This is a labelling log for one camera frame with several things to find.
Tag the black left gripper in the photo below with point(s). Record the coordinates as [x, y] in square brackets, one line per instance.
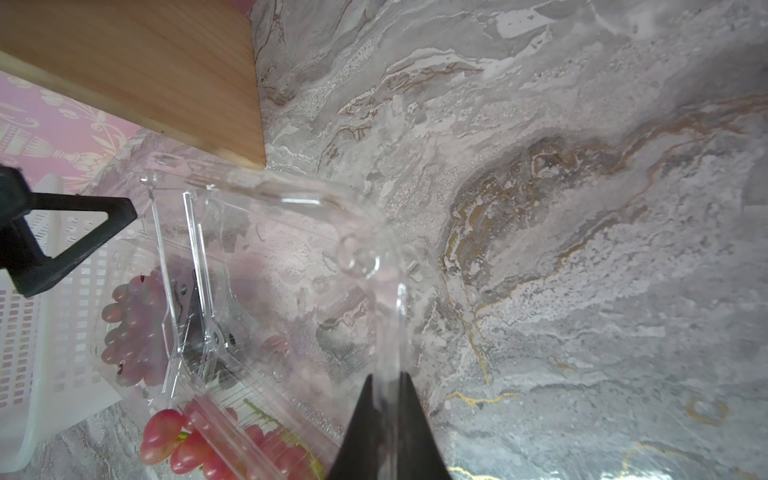
[9, 222]

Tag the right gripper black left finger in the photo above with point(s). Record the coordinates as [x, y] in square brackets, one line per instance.
[358, 456]

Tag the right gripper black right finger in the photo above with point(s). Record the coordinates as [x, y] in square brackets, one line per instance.
[418, 457]

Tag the dark red grape bunch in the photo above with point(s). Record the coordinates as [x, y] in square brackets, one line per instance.
[136, 341]

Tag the light red grape bunch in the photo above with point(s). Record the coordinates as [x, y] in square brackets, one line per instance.
[220, 448]

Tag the white perforated plastic basket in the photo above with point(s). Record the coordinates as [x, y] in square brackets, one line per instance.
[49, 381]

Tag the wooden shelf unit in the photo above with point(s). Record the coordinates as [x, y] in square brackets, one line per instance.
[183, 69]

